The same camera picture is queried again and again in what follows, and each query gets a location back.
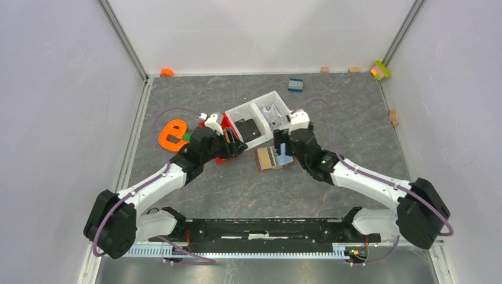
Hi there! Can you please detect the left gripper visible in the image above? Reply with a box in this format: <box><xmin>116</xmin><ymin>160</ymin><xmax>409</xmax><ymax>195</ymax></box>
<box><xmin>201</xmin><ymin>128</ymin><xmax>248</xmax><ymax>163</ymax></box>

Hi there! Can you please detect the brown leather card holder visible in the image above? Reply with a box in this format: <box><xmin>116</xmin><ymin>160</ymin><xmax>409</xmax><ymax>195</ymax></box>
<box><xmin>254</xmin><ymin>146</ymin><xmax>296</xmax><ymax>172</ymax></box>

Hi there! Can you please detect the red plastic bin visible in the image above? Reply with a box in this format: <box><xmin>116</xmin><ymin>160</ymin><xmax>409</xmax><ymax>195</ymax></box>
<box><xmin>198</xmin><ymin>113</ymin><xmax>248</xmax><ymax>164</ymax></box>

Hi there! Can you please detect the white divided plastic bin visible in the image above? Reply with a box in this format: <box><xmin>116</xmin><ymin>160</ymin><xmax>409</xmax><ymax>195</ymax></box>
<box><xmin>224</xmin><ymin>91</ymin><xmax>290</xmax><ymax>149</ymax></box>

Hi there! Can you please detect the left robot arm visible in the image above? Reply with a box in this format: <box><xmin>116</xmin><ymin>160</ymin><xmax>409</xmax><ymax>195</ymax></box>
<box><xmin>83</xmin><ymin>126</ymin><xmax>248</xmax><ymax>259</ymax></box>

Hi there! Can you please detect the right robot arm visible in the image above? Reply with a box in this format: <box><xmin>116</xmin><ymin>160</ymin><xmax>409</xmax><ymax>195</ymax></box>
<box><xmin>273</xmin><ymin>128</ymin><xmax>453</xmax><ymax>250</ymax></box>

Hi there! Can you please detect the black wallet in bin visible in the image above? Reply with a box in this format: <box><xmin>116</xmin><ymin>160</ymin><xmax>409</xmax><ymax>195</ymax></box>
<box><xmin>235</xmin><ymin>118</ymin><xmax>261</xmax><ymax>143</ymax></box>

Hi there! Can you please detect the green toy brick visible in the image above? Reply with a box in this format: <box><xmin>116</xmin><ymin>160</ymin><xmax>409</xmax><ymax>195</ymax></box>
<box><xmin>182</xmin><ymin>133</ymin><xmax>191</xmax><ymax>141</ymax></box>

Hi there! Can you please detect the blue toy brick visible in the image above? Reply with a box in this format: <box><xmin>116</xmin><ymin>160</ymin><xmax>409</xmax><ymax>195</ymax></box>
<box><xmin>288</xmin><ymin>78</ymin><xmax>304</xmax><ymax>92</ymax></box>

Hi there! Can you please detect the orange letter e toy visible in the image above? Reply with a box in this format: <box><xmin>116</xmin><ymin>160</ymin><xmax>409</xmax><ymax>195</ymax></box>
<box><xmin>157</xmin><ymin>120</ymin><xmax>188</xmax><ymax>153</ymax></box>

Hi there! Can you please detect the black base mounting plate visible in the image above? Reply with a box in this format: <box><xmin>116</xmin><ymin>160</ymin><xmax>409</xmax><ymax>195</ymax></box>
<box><xmin>166</xmin><ymin>218</ymin><xmax>381</xmax><ymax>253</ymax></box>

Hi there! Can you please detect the orange tape roll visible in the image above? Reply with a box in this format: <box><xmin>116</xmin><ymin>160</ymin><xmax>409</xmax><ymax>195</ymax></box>
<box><xmin>159</xmin><ymin>68</ymin><xmax>174</xmax><ymax>78</ymax></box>

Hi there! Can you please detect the wooden arch block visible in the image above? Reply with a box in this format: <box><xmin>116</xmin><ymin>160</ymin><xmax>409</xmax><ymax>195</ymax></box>
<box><xmin>388</xmin><ymin>109</ymin><xmax>400</xmax><ymax>127</ymax></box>

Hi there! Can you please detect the multicolour toy brick stack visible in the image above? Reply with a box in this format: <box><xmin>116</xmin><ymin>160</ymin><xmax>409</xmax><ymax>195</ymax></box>
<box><xmin>370</xmin><ymin>60</ymin><xmax>392</xmax><ymax>81</ymax></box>

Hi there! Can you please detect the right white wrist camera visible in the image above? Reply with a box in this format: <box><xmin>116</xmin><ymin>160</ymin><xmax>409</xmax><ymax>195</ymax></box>
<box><xmin>289</xmin><ymin>111</ymin><xmax>310</xmax><ymax>132</ymax></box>

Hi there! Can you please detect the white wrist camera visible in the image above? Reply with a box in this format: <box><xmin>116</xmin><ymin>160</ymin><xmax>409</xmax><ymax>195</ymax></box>
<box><xmin>199</xmin><ymin>113</ymin><xmax>223</xmax><ymax>135</ymax></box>
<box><xmin>289</xmin><ymin>111</ymin><xmax>310</xmax><ymax>132</ymax></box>

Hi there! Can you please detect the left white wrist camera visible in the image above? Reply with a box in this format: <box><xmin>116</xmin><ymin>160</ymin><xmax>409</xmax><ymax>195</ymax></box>
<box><xmin>199</xmin><ymin>113</ymin><xmax>223</xmax><ymax>135</ymax></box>

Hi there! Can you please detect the aluminium frame rail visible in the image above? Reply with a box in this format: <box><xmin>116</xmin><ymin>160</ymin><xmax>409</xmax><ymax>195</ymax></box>
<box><xmin>76</xmin><ymin>218</ymin><xmax>446</xmax><ymax>284</ymax></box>

